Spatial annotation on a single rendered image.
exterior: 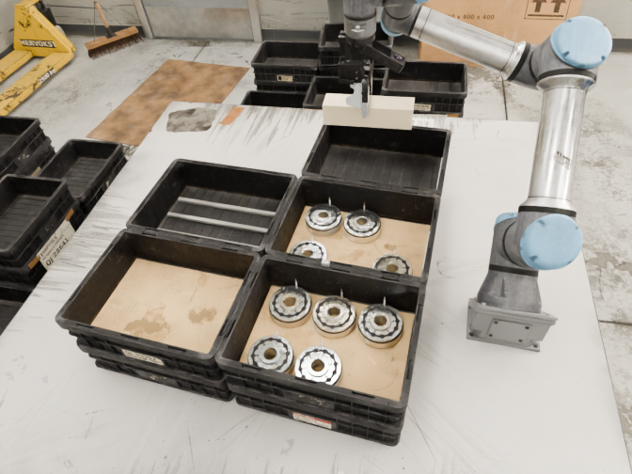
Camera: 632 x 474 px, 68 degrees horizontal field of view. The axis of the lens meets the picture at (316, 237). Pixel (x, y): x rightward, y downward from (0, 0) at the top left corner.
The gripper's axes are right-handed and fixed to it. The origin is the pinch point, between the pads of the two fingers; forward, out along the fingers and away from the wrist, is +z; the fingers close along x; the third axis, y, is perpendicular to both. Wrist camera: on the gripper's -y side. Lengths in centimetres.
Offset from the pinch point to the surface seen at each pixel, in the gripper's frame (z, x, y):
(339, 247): 25.9, 28.8, 4.0
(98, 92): 107, -168, 227
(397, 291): 19, 46, -13
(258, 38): 104, -257, 125
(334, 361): 23, 64, -1
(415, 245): 26.1, 25.2, -16.2
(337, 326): 23, 55, 0
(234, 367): 16, 72, 18
